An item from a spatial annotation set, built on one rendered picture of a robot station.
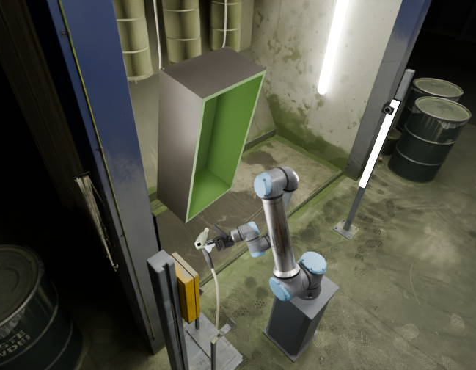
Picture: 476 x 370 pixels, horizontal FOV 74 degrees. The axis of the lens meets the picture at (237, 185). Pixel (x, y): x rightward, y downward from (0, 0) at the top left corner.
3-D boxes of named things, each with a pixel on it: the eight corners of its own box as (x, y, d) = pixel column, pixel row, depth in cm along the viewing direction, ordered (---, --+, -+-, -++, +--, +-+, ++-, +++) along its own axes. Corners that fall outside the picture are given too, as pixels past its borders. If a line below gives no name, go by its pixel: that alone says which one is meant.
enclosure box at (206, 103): (156, 198, 269) (158, 68, 181) (204, 166, 305) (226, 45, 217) (185, 223, 258) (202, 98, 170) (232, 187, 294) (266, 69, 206)
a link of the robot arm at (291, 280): (310, 294, 178) (289, 168, 156) (287, 309, 170) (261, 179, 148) (293, 282, 191) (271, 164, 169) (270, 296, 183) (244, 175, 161)
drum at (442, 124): (391, 153, 437) (418, 92, 379) (436, 167, 416) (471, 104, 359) (383, 174, 397) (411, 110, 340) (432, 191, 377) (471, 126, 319)
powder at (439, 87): (469, 91, 395) (469, 90, 394) (447, 101, 369) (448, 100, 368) (427, 76, 427) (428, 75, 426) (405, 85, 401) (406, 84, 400)
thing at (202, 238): (214, 272, 188) (200, 237, 187) (206, 275, 188) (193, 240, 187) (218, 252, 237) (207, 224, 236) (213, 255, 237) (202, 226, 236)
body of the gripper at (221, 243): (217, 252, 196) (235, 245, 196) (212, 239, 196) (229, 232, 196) (218, 249, 204) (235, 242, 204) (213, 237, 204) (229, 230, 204)
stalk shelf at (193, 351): (166, 343, 155) (166, 341, 154) (201, 313, 168) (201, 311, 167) (207, 396, 139) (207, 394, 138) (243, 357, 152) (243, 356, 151)
